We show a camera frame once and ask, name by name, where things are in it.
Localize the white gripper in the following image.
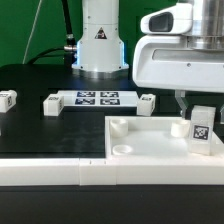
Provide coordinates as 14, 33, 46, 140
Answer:
132, 2, 224, 119

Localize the white fiducial marker sheet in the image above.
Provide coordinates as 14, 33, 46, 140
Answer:
58, 90, 138, 107

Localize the black thick cable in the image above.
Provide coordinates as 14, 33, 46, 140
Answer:
26, 0, 78, 66

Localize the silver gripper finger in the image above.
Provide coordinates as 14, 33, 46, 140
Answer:
219, 104, 224, 124

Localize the white front fence wall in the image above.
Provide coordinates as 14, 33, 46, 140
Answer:
0, 159, 224, 186

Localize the thin white cable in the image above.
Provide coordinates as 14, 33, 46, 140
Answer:
22, 0, 44, 65

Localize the white square table top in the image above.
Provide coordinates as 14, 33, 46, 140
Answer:
105, 116, 224, 160

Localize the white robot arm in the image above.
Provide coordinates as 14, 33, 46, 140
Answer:
72, 0, 224, 110

